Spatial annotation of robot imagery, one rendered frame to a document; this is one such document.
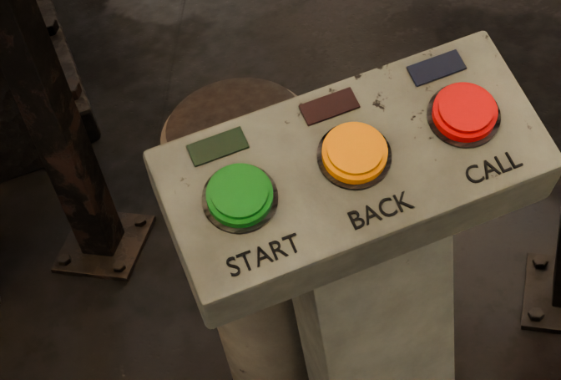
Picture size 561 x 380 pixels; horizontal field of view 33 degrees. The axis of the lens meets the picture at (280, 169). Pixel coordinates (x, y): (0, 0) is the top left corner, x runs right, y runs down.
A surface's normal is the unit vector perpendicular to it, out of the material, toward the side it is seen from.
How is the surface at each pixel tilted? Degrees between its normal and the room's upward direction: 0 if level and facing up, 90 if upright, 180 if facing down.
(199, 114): 0
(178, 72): 0
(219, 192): 20
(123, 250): 0
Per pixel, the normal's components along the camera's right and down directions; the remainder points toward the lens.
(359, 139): 0.00, -0.45
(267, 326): -0.03, 0.70
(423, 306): 0.35, 0.62
